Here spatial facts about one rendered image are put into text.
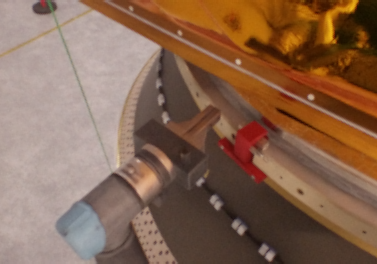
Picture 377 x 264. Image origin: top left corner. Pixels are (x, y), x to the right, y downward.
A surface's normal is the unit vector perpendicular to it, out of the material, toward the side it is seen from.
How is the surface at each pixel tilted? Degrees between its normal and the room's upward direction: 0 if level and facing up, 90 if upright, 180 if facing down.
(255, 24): 88
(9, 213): 0
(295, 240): 62
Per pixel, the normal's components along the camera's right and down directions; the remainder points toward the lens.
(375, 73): -0.61, 0.63
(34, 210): -0.01, -0.64
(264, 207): -0.66, 0.17
